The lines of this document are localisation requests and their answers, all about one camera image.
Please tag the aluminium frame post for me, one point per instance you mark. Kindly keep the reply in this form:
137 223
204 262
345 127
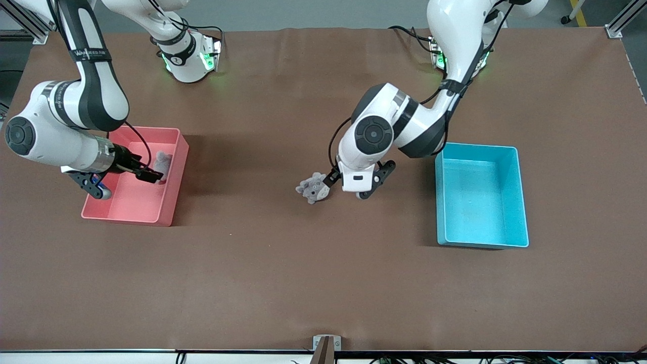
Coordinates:
614 31
38 37

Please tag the table edge rail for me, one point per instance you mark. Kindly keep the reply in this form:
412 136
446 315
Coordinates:
101 358

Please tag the arm base connector plate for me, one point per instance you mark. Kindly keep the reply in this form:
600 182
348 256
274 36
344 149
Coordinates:
211 55
434 48

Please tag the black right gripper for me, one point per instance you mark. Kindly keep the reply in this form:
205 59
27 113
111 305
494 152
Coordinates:
124 160

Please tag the grey plush animal toy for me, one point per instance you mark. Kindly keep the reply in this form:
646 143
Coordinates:
312 189
164 161

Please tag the pink plastic box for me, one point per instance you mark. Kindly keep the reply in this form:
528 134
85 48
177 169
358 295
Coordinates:
136 207

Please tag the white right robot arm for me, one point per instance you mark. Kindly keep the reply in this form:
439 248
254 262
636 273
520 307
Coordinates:
50 136

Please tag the grey metal table bracket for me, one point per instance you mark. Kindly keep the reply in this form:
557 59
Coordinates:
327 349

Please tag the light blue plastic box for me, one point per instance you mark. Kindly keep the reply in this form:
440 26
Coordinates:
475 202

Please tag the black caster wheel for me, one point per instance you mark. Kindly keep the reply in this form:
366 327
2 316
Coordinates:
565 19

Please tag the brown table cover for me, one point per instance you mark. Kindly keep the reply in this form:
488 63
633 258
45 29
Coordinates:
323 278

